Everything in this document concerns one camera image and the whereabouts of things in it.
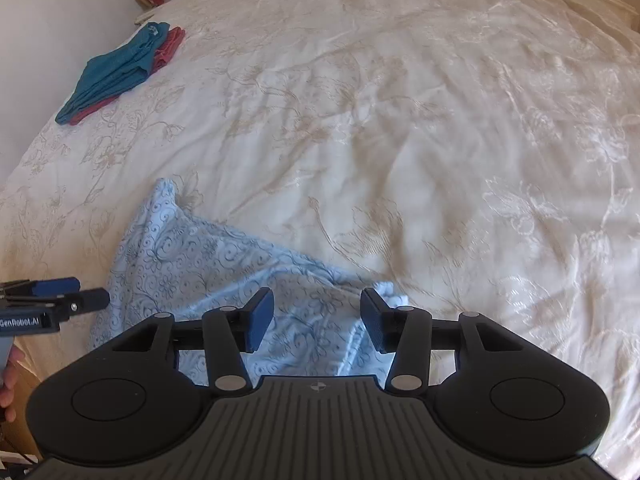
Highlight red folded garment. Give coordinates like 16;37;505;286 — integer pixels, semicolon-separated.
69;27;187;127

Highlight cream embroidered bedspread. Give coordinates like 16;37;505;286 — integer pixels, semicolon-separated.
0;0;640;466

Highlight light blue floral pants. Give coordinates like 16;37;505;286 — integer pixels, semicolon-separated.
90;177;413;386

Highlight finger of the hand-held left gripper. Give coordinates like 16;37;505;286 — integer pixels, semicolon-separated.
50;288;111;322
0;276;81;301

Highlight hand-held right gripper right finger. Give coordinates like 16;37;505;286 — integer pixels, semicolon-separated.
360;287;531;393

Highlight person's left hand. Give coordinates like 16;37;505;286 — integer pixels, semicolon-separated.
0;346;27;424

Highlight teal folded garment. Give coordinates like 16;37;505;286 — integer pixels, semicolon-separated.
55;21;171;126

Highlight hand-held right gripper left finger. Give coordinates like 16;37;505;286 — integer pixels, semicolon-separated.
107;287;276;393

